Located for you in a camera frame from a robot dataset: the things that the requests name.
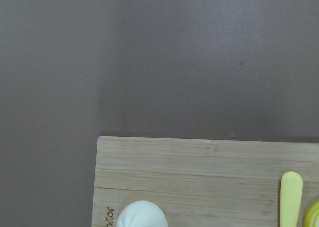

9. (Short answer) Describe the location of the yellow plastic spoon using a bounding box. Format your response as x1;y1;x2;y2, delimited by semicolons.
280;171;303;227

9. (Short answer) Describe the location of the bamboo cutting board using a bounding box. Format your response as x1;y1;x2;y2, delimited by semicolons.
92;136;319;227

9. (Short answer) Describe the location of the white steamed bun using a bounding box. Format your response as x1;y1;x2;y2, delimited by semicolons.
116;200;168;227

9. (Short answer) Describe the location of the yellow striped toy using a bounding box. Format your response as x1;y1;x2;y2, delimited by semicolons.
303;201;319;227

